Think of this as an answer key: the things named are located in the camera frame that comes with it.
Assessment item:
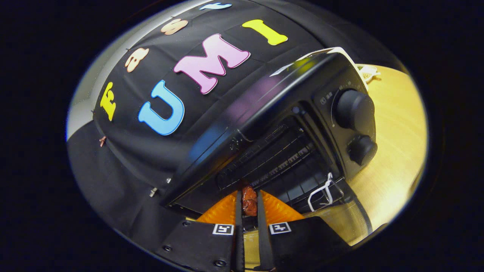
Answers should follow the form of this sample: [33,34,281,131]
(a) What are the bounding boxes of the reddish-brown meat piece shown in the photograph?
[242,185,258,216]

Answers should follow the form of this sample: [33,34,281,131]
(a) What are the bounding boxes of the white pop-up toaster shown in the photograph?
[295,46,360,66]

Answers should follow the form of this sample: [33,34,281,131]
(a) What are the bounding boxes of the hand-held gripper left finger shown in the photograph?
[155,190,245,272]

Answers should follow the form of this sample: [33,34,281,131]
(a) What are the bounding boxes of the black toaster oven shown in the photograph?
[161,47,379,245]

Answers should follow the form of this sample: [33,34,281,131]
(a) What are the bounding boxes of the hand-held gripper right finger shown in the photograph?
[256,190,350,272]

